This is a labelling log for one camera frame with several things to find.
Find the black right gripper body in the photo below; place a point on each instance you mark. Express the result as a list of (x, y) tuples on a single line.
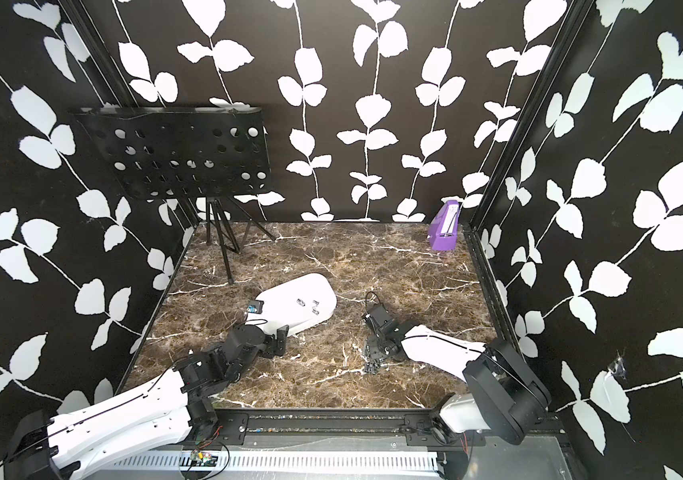
[(380, 345)]

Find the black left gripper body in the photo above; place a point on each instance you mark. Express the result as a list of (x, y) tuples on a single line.
[(271, 349)]

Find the pile of chrome sockets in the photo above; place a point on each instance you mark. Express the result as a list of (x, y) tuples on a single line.
[(374, 359)]

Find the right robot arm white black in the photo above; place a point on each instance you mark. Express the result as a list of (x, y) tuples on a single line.
[(505, 397)]

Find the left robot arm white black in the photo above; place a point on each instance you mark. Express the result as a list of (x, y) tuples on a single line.
[(172, 408)]

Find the white plastic storage tray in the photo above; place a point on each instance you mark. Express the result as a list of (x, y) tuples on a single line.
[(281, 307)]

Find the purple stapler box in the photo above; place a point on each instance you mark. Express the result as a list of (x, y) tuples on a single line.
[(443, 231)]

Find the black music stand tripod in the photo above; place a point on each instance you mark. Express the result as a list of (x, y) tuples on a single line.
[(226, 239)]

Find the black perforated music stand desk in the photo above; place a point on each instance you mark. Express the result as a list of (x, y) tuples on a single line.
[(182, 152)]

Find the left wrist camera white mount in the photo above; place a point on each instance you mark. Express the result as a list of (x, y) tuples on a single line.
[(254, 312)]

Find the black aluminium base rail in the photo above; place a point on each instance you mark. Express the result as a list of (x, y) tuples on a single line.
[(545, 453)]

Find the white ribbed cable duct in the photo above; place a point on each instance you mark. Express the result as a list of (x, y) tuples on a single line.
[(324, 462)]

